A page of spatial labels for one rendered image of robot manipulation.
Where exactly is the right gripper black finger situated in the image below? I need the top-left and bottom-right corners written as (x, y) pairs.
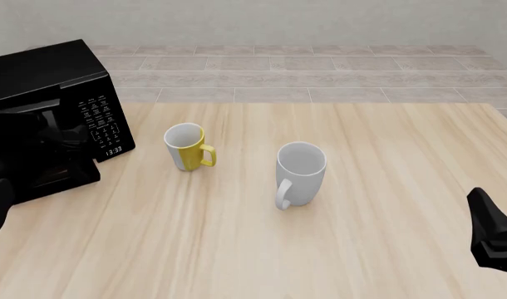
top-left (466, 187), bottom-right (507, 244)

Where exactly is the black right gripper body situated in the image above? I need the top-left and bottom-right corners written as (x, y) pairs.
top-left (470, 238), bottom-right (507, 276)

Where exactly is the black microwave door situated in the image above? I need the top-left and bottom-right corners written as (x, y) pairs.
top-left (0, 112), bottom-right (102, 207)

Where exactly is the black microwave oven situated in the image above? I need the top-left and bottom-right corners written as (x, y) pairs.
top-left (0, 38), bottom-right (137, 207)

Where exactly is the yellow and white mug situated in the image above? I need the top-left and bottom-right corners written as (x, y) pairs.
top-left (163, 122), bottom-right (217, 173)

